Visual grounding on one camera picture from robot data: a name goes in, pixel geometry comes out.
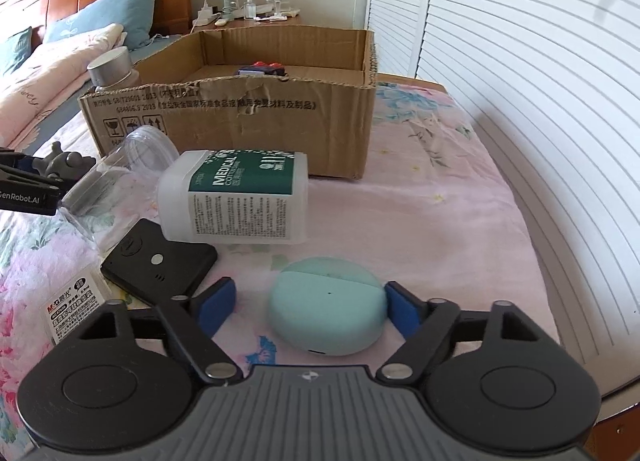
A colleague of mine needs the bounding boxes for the brown cardboard box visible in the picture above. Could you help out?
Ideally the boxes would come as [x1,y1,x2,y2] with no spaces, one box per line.
[79,26,378,180]

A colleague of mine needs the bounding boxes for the clear spray bottle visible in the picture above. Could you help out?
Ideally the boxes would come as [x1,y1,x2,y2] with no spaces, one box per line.
[244,0,257,20]

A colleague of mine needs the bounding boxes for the white power strip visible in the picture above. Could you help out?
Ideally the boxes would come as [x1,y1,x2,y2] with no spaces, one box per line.
[193,1,216,27]

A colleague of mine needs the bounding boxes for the capsule jar with silver lid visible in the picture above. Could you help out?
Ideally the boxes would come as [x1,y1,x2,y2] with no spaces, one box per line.
[87,46,140,91]

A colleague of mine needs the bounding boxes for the blue pillow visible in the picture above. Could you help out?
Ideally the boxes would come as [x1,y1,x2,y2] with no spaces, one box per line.
[43,0,155,51]
[0,27,32,77]

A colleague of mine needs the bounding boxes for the grey elephant toy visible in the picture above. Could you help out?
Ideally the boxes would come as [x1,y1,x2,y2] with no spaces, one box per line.
[32,142,96,181]

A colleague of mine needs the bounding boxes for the clear pen refill case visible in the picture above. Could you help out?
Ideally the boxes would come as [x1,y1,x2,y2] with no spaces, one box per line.
[43,263,118,345]

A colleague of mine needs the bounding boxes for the black square device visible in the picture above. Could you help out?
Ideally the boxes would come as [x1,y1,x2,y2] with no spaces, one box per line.
[100,218,218,305]

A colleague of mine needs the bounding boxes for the white medical cotton bottle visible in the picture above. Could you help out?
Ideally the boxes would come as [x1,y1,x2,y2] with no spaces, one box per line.
[156,149,308,244]

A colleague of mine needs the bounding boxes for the floral pink table cloth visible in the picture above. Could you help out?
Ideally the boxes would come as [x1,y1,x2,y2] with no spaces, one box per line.
[1,84,556,460]

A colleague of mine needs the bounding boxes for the pink floral quilt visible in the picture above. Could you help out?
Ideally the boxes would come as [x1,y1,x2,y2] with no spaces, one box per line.
[1,24,124,149]

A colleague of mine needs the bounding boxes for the mint green round case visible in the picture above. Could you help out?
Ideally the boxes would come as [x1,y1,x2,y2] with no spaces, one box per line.
[267,257,387,357]

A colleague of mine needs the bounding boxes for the blue bed sheet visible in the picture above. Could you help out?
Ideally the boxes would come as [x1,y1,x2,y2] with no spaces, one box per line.
[27,34,180,152]

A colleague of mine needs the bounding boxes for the clear plastic jar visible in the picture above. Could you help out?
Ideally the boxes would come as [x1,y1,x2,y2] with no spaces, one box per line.
[61,125,179,253]

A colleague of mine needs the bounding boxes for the wooden nightstand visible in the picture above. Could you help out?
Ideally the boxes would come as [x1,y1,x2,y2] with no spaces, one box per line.
[191,16,303,33]

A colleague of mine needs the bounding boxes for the white louvered closet door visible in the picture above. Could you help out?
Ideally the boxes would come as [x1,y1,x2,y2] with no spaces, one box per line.
[366,0,639,395]

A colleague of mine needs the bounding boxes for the black toy block red wheels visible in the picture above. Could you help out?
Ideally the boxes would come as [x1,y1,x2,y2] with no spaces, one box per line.
[236,62,288,77]

